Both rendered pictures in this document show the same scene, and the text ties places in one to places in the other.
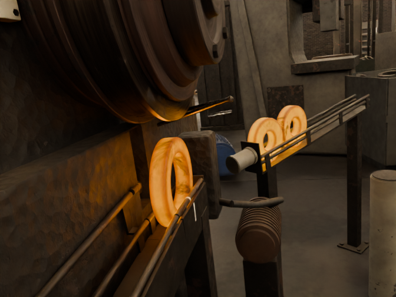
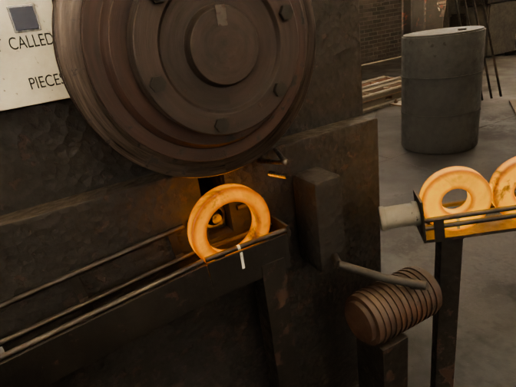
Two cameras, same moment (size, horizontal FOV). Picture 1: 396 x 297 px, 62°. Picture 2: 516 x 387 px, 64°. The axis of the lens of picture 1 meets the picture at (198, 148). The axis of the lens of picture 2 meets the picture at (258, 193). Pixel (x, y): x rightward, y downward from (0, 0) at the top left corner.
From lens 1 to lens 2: 0.64 m
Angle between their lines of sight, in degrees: 47
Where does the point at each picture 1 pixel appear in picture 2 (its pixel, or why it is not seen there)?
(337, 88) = not seen: outside the picture
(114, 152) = (168, 190)
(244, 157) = (395, 213)
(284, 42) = not seen: outside the picture
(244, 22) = not seen: outside the picture
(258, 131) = (432, 185)
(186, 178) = (256, 225)
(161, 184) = (190, 229)
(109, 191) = (156, 220)
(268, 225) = (375, 307)
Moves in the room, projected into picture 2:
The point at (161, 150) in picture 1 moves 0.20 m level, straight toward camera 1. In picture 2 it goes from (204, 199) to (118, 244)
